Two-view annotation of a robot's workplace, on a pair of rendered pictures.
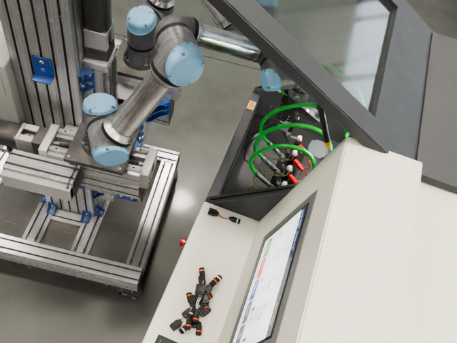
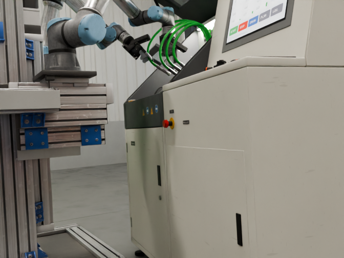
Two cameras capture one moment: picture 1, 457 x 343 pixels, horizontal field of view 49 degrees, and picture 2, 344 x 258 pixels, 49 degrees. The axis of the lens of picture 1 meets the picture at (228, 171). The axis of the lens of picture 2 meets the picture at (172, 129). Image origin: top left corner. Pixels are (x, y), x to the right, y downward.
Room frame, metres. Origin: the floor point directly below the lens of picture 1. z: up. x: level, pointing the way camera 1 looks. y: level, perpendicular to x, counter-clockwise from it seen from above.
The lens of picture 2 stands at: (-0.51, 0.87, 0.78)
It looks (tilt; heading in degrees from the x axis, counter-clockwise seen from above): 0 degrees down; 331
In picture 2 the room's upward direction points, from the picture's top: 3 degrees counter-clockwise
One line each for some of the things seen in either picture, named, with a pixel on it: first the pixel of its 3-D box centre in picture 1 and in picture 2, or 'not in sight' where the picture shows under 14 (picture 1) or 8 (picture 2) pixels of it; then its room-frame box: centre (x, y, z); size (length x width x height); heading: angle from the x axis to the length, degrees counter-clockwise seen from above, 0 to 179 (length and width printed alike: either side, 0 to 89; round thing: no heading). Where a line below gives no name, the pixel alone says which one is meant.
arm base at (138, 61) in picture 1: (141, 50); not in sight; (1.63, 0.49, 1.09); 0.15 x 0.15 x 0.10
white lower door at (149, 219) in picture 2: not in sight; (145, 190); (1.39, 0.01, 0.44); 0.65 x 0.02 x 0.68; 173
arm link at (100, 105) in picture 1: (100, 114); (62, 35); (1.13, 0.48, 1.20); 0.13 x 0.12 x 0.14; 30
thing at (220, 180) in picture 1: (233, 153); (144, 112); (1.38, 0.00, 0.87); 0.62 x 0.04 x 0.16; 173
